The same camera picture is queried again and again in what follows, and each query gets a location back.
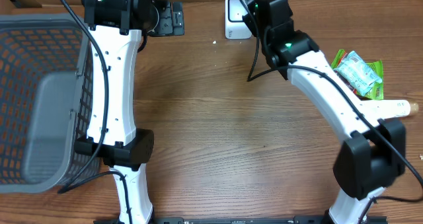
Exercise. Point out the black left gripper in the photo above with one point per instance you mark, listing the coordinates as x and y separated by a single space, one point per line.
173 24

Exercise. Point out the teal white snack packet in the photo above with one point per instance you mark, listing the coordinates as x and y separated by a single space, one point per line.
358 72

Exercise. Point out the green clear snack bag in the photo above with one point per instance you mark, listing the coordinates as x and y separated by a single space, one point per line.
376 85

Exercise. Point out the white conditioner tube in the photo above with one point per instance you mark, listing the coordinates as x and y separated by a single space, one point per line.
386 109

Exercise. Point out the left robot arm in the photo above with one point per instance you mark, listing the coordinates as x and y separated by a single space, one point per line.
118 30

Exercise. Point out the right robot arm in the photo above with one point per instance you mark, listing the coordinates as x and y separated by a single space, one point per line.
372 147

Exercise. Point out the white barcode scanner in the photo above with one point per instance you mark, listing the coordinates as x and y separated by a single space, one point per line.
235 28

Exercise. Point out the grey plastic mesh basket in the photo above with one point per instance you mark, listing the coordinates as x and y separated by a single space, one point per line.
46 102

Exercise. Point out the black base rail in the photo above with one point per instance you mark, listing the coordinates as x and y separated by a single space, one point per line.
301 219

